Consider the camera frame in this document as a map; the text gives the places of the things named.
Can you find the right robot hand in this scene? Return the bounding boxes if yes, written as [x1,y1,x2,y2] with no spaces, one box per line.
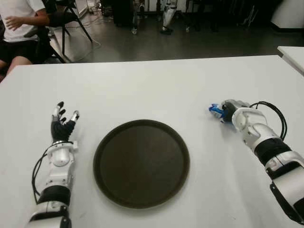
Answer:
[219,99,251,124]

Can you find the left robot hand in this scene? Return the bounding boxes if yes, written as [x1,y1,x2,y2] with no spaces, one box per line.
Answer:
[50,101,80,143]

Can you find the blue Oreo package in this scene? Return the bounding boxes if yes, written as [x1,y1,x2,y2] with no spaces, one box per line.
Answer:
[208,103,232,125]

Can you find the white side table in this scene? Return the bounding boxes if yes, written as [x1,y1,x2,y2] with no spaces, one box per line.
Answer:
[277,45,304,78]

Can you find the black office chair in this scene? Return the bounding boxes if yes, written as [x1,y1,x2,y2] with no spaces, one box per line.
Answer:
[23,26,66,64]

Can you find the round dark brown tray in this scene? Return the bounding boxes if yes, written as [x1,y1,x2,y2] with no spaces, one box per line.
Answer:
[93,118,191,209]

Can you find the folded metal stand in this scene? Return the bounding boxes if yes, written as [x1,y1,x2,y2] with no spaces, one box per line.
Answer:
[237,3,259,27]

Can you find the white partition panel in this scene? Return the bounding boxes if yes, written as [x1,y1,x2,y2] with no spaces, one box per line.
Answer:
[270,0,304,31]

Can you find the black folding chair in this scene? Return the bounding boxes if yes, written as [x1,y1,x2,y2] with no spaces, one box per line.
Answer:
[45,0,93,61]

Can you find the white humanoid robot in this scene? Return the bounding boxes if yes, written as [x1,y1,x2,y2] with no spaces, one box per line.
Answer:
[159,0,179,35]

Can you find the seated person white shirt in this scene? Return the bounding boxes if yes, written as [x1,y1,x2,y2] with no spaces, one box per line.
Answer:
[0,0,52,83]

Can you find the white display cabinet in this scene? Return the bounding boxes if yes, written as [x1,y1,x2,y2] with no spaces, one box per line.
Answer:
[77,0,90,15]

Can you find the black cabinet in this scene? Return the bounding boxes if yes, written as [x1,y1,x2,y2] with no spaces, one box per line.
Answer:
[113,0,138,34]

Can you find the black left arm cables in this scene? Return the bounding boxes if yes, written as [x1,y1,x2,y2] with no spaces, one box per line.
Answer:
[31,149,52,202]

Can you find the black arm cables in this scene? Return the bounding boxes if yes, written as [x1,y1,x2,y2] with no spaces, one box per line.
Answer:
[250,101,288,141]
[31,149,52,202]

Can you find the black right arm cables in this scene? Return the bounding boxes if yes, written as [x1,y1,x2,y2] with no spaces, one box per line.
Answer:
[250,101,288,141]

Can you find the white floor cable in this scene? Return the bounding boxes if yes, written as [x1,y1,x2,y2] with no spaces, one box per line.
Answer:
[48,21,102,63]

